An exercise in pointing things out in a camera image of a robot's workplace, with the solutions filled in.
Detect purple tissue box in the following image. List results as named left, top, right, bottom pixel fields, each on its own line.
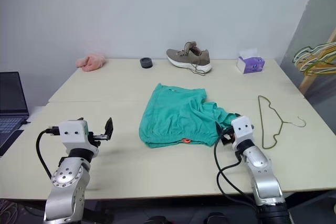
left=235, top=48, right=266, bottom=74

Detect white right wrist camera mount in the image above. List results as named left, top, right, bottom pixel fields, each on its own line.
left=230, top=115, right=255, bottom=148

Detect green shorts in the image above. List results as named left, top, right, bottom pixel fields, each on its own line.
left=138, top=82, right=241, bottom=148

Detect tangle of coloured cables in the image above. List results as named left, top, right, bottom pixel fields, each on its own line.
left=0, top=198, right=20, bottom=224

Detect taupe sneaker with white sole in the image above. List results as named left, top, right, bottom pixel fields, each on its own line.
left=166, top=41, right=212, bottom=76

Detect dark laptop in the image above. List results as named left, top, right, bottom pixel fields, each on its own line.
left=0, top=71, right=29, bottom=156

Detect black round container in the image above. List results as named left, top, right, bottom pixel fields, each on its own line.
left=140, top=57, right=154, bottom=69

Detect olive wire hanger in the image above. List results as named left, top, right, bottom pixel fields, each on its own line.
left=257, top=94, right=307, bottom=149

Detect bundle of coloured hangers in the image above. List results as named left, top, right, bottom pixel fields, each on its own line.
left=293, top=42, right=336, bottom=63

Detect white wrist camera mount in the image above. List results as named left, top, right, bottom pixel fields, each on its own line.
left=230, top=115, right=255, bottom=148
left=58, top=120, right=100, bottom=156

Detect pink fluffy cloth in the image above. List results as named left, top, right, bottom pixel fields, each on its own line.
left=76, top=54, right=107, bottom=72

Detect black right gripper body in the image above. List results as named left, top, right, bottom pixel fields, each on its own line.
left=218, top=126, right=236, bottom=146

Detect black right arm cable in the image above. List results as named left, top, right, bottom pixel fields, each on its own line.
left=213, top=129, right=259, bottom=204

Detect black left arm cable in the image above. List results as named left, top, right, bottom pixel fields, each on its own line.
left=36, top=125, right=60, bottom=179

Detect dark rounded shape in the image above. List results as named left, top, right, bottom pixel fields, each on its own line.
left=146, top=215, right=169, bottom=224
left=204, top=212, right=229, bottom=224

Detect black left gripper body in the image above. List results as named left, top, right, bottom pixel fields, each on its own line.
left=88, top=129, right=110, bottom=148

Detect light wooden clothes rack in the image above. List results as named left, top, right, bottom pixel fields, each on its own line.
left=299, top=28, right=336, bottom=95

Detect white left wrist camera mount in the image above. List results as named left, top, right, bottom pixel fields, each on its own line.
left=58, top=120, right=100, bottom=156

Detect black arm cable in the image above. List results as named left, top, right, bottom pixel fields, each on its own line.
left=213, top=129, right=259, bottom=204
left=36, top=125, right=60, bottom=179

